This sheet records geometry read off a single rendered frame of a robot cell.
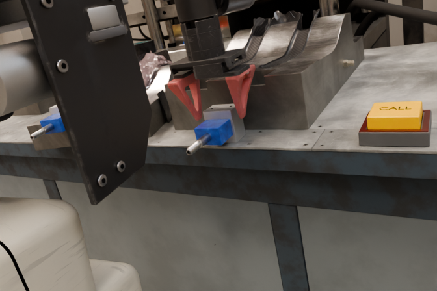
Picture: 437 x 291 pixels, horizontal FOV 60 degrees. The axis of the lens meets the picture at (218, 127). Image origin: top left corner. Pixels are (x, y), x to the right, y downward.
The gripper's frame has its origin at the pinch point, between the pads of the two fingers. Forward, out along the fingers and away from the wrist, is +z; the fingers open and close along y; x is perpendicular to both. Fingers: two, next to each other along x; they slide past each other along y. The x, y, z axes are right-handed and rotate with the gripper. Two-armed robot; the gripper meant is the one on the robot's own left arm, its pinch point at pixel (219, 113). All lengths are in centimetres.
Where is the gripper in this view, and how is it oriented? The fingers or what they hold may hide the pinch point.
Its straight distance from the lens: 59.2
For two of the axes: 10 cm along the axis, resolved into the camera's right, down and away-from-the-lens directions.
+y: -8.8, 0.2, 4.8
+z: 2.0, 9.2, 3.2
